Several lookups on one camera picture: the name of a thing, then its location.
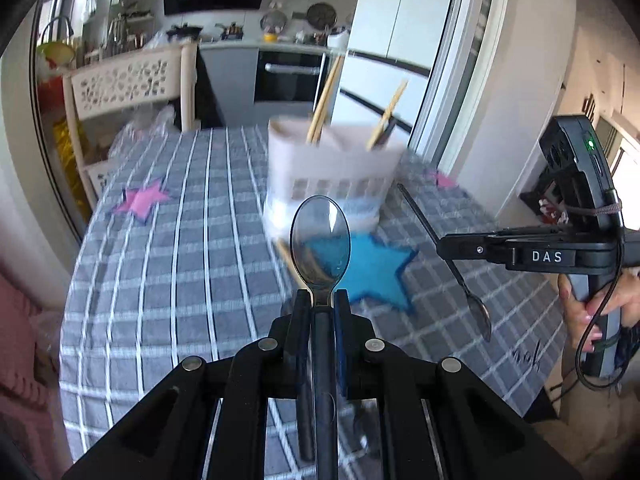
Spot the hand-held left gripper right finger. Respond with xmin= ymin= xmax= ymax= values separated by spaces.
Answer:
xmin=334 ymin=287 xmax=583 ymax=480

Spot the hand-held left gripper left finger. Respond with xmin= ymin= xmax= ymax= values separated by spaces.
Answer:
xmin=62 ymin=287 xmax=316 ymax=480

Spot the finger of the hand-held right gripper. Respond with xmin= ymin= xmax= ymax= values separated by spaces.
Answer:
xmin=436 ymin=232 xmax=507 ymax=262

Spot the translucent grey spoon black handle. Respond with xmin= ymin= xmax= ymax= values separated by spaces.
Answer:
xmin=289 ymin=194 xmax=352 ymax=480
xmin=397 ymin=183 xmax=493 ymax=343

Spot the pale pink plastic utensil holder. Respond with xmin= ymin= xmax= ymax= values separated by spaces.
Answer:
xmin=265 ymin=116 xmax=407 ymax=238

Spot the yellow spotted wooden chopstick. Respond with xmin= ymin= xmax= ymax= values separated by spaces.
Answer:
xmin=367 ymin=80 xmax=408 ymax=151

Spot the plain wooden chopstick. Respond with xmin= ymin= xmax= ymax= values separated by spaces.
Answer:
xmin=312 ymin=55 xmax=347 ymax=145
xmin=306 ymin=57 xmax=341 ymax=143

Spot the person's right hand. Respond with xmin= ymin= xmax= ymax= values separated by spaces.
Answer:
xmin=557 ymin=270 xmax=640 ymax=356

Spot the grey checked star tablecloth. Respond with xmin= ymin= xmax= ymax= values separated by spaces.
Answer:
xmin=59 ymin=125 xmax=571 ymax=480

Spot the black built-in oven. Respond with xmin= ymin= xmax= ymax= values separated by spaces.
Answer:
xmin=254 ymin=50 xmax=328 ymax=103

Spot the white refrigerator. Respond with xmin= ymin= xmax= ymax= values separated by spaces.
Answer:
xmin=330 ymin=0 xmax=461 ymax=136

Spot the dark round hanging pan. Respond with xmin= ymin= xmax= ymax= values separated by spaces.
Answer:
xmin=306 ymin=2 xmax=337 ymax=28

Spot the pink cushion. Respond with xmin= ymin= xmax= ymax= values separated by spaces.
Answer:
xmin=0 ymin=270 xmax=66 ymax=466

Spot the yellow packaging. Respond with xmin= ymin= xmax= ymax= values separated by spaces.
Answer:
xmin=52 ymin=120 xmax=83 ymax=201

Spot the beige perforated storage cart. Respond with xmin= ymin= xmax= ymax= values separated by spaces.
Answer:
xmin=62 ymin=42 xmax=201 ymax=206

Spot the black wok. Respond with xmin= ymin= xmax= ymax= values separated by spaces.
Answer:
xmin=166 ymin=24 xmax=203 ymax=41

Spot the yellow green plastic bowl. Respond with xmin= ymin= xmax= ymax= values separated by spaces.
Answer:
xmin=36 ymin=42 xmax=76 ymax=68

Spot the curved metal faucet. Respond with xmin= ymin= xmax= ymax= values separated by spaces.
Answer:
xmin=40 ymin=16 xmax=76 ymax=43

